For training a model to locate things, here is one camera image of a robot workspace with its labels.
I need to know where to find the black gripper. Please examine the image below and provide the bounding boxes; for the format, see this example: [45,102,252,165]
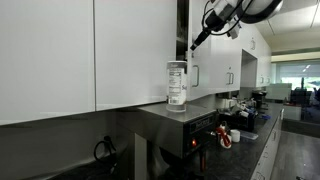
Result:
[189,11,229,52]

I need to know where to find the white cabinet door with lock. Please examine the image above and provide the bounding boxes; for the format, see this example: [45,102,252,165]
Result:
[187,0,213,102]

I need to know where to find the sugar bottle with dark cap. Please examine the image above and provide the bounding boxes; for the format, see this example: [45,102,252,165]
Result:
[165,60,188,113]

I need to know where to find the white napkin box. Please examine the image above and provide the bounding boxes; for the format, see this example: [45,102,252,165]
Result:
[215,96,242,112]

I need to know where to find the black coffee maker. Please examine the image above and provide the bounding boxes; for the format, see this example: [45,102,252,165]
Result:
[251,89,270,109]

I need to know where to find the black condiment caddy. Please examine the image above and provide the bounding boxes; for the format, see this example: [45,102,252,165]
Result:
[218,108,258,133]

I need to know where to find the white office partition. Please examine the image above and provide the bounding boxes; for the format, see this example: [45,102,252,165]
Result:
[265,83,293,102]

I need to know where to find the stainless steel coffee machine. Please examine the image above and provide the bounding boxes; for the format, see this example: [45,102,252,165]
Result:
[133,101,219,180]

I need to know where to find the white cup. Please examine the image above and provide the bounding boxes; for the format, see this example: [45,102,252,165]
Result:
[230,129,241,144]

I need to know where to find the clear plastic container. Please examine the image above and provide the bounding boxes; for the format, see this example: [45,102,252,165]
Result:
[239,130,260,141]

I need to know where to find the dark office furniture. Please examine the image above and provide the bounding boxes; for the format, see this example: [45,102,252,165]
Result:
[289,87,320,123]

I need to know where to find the white base cabinets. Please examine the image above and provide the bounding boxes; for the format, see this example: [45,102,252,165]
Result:
[250,109,285,180]

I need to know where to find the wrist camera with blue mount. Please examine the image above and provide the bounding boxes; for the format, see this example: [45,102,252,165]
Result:
[229,22,242,40]

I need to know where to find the black power cable plug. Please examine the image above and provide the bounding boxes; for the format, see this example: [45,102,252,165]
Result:
[93,134,118,166]

